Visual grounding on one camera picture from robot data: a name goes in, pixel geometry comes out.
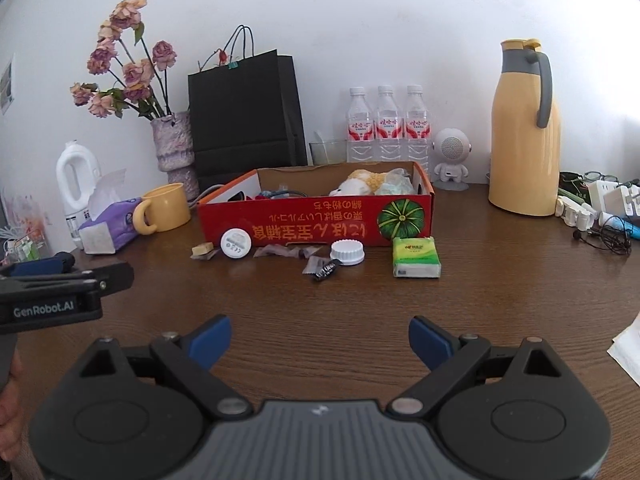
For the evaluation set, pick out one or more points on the person's left hand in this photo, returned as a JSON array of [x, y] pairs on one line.
[[12, 410]]

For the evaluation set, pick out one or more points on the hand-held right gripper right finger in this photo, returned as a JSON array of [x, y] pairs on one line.
[[429, 342]]

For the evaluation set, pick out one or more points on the crumpled clear wrapper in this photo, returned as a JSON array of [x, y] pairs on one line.
[[270, 252]]

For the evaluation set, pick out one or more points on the black eyeglasses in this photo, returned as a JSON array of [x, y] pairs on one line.
[[600, 176]]

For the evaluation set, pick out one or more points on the yellow mug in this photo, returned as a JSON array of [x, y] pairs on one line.
[[167, 207]]

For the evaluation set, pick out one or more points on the clear water bottle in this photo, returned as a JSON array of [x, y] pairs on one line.
[[416, 127], [360, 127], [389, 127]]

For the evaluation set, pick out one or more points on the yellow thermos jug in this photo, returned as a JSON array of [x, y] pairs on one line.
[[522, 160]]

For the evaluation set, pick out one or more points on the dark green pouch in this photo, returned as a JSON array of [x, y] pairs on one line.
[[575, 185]]

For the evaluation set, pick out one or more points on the white detergent bottle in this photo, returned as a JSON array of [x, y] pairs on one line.
[[75, 200]]

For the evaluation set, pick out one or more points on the white robot speaker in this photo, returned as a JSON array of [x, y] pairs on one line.
[[451, 152]]

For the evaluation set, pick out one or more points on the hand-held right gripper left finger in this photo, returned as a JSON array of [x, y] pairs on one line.
[[211, 340]]

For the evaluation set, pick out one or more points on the purple textured vase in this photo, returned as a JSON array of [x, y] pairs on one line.
[[172, 145]]

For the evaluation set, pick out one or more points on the purple tissue pack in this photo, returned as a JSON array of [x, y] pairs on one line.
[[110, 225]]

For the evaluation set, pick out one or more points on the white power strip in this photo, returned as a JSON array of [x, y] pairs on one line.
[[612, 195], [577, 212]]

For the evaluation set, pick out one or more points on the white ridged jar cap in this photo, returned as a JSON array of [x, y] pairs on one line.
[[347, 252]]

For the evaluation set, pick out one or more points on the yellow candy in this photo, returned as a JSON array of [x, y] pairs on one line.
[[202, 249]]

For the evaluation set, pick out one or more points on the green tissue pack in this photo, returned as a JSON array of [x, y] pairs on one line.
[[416, 257]]

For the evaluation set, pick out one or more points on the clear glass cup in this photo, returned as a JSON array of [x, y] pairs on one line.
[[327, 152]]

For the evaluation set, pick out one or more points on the dried pink flowers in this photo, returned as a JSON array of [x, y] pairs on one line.
[[132, 72]]

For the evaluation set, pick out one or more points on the red cardboard box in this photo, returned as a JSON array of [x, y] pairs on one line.
[[300, 225]]

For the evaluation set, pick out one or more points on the clear plastic bag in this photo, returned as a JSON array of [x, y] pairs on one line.
[[395, 185]]

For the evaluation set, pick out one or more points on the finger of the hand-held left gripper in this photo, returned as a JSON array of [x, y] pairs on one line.
[[100, 277], [40, 266]]

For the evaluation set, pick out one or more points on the yellow white plush toy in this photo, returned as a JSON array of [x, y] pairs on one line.
[[357, 182]]

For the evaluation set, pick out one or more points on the blue packet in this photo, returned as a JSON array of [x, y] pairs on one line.
[[274, 193]]

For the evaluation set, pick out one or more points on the black earphones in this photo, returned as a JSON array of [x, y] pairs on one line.
[[607, 240]]

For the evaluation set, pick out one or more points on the black paper bag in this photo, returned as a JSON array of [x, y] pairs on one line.
[[240, 110]]

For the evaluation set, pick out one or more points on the white round timer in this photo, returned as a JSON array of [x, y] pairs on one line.
[[235, 244]]

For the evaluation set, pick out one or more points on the white paper sheet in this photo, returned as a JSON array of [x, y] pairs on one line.
[[627, 345]]

